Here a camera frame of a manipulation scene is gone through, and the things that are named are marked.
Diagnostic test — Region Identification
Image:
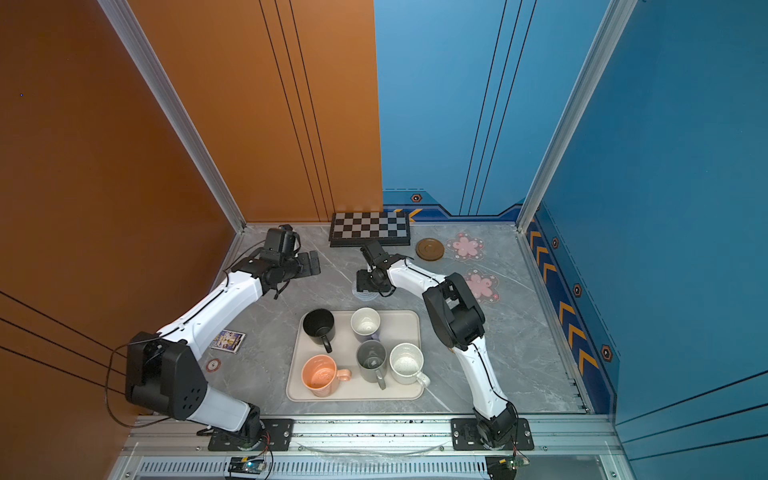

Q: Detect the brown wooden round coaster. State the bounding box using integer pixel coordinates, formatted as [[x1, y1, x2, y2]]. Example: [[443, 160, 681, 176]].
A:
[[416, 238, 445, 262]]

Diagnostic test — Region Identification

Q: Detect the pink flower coaster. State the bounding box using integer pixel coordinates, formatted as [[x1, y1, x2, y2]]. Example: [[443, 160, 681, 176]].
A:
[[464, 270, 500, 303], [446, 232, 484, 260]]

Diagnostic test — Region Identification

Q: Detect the light blue woven coaster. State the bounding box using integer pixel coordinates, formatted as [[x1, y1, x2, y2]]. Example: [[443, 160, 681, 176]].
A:
[[352, 286, 380, 302]]

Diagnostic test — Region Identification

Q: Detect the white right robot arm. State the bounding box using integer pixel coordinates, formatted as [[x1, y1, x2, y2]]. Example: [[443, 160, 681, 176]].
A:
[[356, 241, 519, 449]]

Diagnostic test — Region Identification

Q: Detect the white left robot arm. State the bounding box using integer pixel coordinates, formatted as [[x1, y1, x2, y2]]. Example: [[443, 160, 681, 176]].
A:
[[125, 248, 321, 443]]

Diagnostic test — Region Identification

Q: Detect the white lavender mug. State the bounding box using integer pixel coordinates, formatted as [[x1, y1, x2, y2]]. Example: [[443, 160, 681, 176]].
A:
[[350, 307, 381, 342]]

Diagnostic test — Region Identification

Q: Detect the black white chessboard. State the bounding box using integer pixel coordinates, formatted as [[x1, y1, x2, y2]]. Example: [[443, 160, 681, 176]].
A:
[[329, 211, 411, 248]]

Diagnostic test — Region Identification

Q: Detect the black mug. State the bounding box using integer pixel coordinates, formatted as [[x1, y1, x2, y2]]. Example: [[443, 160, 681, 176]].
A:
[[302, 308, 335, 353]]

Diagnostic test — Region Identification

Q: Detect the grey mug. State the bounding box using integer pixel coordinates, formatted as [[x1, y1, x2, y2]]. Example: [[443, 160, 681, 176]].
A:
[[356, 340, 388, 390]]

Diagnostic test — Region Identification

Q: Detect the purple playing card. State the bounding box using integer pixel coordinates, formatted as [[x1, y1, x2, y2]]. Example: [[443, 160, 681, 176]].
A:
[[210, 330, 246, 354]]

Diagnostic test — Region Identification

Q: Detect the orange pink mug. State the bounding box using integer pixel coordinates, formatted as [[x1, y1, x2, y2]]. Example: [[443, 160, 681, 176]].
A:
[[301, 354, 352, 398]]

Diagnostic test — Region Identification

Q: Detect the small red round token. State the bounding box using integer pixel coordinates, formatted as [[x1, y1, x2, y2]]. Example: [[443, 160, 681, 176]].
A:
[[205, 358, 221, 373]]

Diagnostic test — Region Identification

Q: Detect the green circuit board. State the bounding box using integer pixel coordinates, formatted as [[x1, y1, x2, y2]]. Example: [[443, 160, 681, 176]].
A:
[[227, 457, 267, 479]]

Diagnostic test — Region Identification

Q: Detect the small right circuit board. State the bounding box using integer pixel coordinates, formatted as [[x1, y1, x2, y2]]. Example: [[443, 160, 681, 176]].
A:
[[485, 456, 529, 480]]

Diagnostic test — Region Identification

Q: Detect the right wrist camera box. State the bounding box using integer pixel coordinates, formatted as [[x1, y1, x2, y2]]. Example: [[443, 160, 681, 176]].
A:
[[360, 240, 390, 268]]

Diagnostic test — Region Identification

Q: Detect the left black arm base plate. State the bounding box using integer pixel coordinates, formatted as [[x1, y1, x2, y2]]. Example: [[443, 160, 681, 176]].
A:
[[207, 418, 294, 454]]

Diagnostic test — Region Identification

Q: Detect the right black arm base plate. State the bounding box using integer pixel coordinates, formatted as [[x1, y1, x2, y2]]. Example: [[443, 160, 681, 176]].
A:
[[450, 418, 535, 452]]

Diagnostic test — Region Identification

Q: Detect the aluminium front rail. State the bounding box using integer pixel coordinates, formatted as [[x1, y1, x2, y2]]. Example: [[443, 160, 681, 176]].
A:
[[108, 414, 634, 479]]

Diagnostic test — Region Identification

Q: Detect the aluminium left corner post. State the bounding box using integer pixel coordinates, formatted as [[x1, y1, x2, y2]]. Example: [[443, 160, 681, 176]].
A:
[[98, 0, 247, 232]]

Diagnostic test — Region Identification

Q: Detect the aluminium corner post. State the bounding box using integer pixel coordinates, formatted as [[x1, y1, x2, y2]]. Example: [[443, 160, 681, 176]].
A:
[[98, 0, 247, 232], [516, 0, 637, 234]]

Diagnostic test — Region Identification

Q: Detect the aluminium right corner post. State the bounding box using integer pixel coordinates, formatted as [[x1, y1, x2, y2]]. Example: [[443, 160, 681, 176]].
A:
[[516, 0, 637, 234]]

